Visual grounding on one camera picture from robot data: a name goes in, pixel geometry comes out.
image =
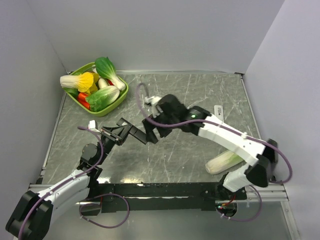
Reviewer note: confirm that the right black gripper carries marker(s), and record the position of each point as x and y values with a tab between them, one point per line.
149	127

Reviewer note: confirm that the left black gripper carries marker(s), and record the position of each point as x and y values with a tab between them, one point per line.
117	134

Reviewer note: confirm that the black slim remote control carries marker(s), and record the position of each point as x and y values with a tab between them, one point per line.
133	131

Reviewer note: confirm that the white remote control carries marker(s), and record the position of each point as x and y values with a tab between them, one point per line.
218	112

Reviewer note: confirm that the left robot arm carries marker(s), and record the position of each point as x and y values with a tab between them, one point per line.
36	211

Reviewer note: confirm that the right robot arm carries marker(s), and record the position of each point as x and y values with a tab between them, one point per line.
259	156

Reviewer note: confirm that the green lettuce cabbage toy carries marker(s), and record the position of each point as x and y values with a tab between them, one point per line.
102	98

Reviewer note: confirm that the green plastic basket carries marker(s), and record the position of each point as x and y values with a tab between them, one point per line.
108	109

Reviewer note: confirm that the orange carrot toy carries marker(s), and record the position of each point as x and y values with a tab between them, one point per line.
81	98

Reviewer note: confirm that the white radish toy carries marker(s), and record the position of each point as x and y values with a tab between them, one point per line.
102	83

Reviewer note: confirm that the yellow napa cabbage toy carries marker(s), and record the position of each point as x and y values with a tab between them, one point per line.
84	83

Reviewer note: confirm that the black base bar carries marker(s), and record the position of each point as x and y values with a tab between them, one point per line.
161	196

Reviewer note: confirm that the green bok choy toy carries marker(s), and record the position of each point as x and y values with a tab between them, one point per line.
106	69

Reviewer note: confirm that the white napa cabbage toy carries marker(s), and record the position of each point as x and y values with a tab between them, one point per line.
222	162

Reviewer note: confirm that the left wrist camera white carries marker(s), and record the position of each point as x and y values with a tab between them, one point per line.
93	126

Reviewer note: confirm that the aluminium rail frame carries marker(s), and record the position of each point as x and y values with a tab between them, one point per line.
273	193

